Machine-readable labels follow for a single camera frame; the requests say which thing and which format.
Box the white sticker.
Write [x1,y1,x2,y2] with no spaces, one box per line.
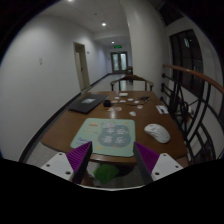
[129,111,136,117]

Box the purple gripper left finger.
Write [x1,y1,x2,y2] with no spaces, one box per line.
[40,140,94,185]

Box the wooden table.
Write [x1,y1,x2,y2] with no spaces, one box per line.
[41,91,187,165]

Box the white computer mouse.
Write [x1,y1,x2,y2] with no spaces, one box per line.
[144,124,170,144]

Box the black laptop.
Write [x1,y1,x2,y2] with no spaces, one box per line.
[69,94,107,114]

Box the green object under table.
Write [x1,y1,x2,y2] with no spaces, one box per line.
[93,164,119,184]

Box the dark window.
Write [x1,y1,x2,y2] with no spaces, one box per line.
[170,29,204,96]

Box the double glass door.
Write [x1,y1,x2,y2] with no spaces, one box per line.
[111,52,128,73]

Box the white paper card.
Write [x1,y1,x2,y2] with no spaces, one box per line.
[156,105,168,114]

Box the small black box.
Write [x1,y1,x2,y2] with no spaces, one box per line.
[103,100,112,107]

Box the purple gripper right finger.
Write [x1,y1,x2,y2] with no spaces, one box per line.
[132,141,184,185]

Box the wooden chair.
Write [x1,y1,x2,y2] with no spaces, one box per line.
[110,74,154,91]

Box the stair railing with wooden handrail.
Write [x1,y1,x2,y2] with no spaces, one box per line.
[161,64,224,163]

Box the green patterned mouse pad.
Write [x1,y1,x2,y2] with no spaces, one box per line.
[70,118,136,157]

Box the side doorway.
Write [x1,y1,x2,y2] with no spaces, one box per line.
[74,42,90,90]

